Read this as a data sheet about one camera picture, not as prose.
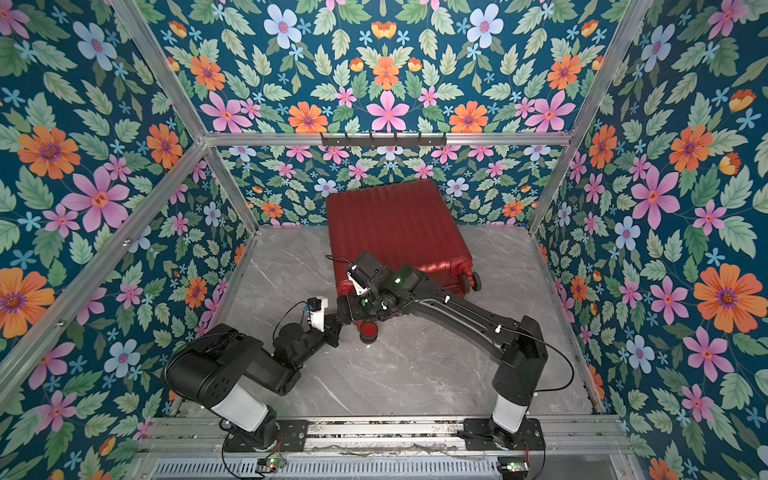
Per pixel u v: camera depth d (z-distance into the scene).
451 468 0.77
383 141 0.92
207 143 0.93
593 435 0.76
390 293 0.51
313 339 0.77
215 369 0.46
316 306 0.75
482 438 0.71
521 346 0.42
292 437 0.73
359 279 0.57
